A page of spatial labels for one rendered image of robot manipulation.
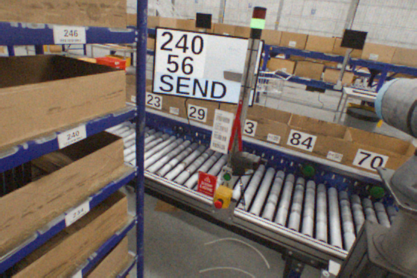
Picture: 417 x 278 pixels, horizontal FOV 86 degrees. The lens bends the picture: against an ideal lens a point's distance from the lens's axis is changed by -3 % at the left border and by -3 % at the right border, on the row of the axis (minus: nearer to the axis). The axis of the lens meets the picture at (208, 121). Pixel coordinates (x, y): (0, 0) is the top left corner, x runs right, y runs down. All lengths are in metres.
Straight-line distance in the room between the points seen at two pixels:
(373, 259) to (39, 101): 0.85
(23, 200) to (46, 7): 0.37
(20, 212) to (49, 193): 0.06
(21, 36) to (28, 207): 0.34
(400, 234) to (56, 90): 0.87
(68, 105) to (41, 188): 0.18
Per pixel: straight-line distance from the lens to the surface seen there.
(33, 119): 0.54
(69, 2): 0.55
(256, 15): 0.93
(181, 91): 1.10
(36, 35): 0.48
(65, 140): 0.55
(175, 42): 1.09
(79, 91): 0.58
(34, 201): 0.62
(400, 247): 0.81
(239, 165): 1.00
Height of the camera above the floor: 1.57
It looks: 22 degrees down
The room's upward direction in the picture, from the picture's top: 7 degrees clockwise
